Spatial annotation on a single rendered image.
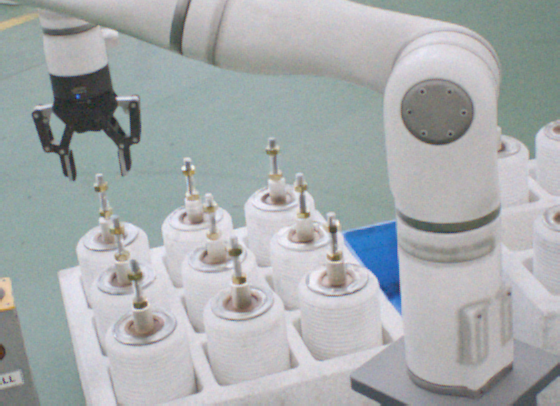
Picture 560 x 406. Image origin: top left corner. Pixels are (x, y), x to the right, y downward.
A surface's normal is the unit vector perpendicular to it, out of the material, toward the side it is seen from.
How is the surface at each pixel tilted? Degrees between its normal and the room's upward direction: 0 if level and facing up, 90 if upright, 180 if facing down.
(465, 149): 93
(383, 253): 90
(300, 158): 0
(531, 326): 90
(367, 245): 88
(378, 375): 0
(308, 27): 82
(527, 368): 0
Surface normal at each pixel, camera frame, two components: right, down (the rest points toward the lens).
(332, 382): 0.25, 0.40
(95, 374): -0.13, -0.89
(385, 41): -0.07, 0.42
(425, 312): -0.65, 0.40
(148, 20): -0.29, 0.60
